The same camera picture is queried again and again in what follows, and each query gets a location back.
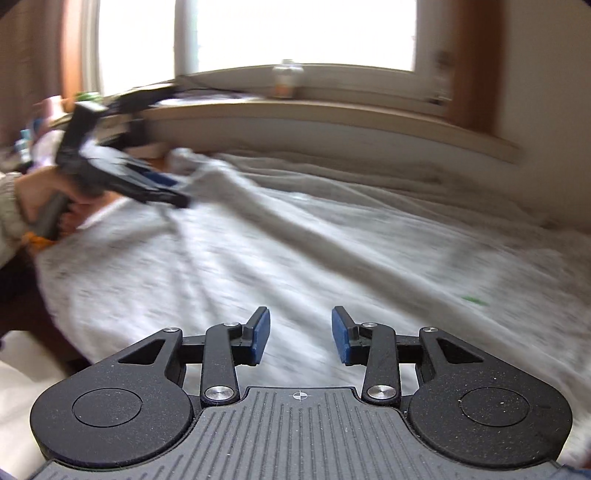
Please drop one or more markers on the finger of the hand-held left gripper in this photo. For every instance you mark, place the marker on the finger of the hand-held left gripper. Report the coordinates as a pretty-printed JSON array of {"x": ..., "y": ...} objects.
[
  {"x": 161, "y": 177},
  {"x": 161, "y": 196}
]

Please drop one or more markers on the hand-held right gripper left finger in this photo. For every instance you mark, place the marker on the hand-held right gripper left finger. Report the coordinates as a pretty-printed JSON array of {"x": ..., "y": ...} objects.
[{"x": 261, "y": 336}]

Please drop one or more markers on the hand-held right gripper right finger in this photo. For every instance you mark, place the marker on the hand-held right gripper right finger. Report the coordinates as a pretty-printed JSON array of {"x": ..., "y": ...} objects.
[{"x": 341, "y": 336}]

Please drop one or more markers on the white patterned garment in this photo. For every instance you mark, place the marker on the white patterned garment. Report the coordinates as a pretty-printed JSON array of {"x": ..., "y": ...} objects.
[{"x": 323, "y": 230}]

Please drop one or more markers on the person's left hand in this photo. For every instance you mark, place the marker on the person's left hand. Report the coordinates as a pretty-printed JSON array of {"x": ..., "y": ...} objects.
[{"x": 32, "y": 194}]

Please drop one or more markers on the black device on stand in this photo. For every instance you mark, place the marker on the black device on stand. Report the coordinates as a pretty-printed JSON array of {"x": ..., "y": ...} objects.
[{"x": 138, "y": 99}]

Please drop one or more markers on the brown wooden window trim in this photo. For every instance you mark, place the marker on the brown wooden window trim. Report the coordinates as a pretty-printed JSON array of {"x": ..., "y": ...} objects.
[
  {"x": 78, "y": 46},
  {"x": 473, "y": 69}
]

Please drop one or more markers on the small clear bottle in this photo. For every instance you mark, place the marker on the small clear bottle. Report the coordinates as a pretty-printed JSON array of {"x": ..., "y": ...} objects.
[{"x": 287, "y": 78}]

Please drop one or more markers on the beige window sill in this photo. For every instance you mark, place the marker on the beige window sill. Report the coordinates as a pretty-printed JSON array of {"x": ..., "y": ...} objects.
[{"x": 323, "y": 115}]

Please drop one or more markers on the window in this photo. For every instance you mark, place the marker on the window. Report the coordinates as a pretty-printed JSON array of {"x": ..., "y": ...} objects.
[{"x": 295, "y": 32}]

